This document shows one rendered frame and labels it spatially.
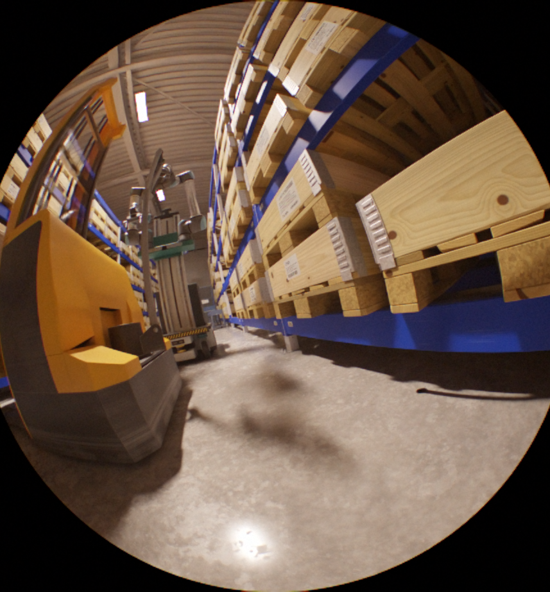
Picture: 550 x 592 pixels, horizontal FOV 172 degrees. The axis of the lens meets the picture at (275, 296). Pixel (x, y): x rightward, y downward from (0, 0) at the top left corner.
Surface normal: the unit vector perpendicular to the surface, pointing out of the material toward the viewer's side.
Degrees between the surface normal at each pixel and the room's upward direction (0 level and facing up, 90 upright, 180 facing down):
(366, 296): 90
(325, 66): 180
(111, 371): 90
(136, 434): 90
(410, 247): 90
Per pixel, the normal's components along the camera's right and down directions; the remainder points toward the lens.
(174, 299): 0.32, -0.11
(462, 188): -0.91, 0.21
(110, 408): 0.88, -0.23
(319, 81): 0.23, 0.97
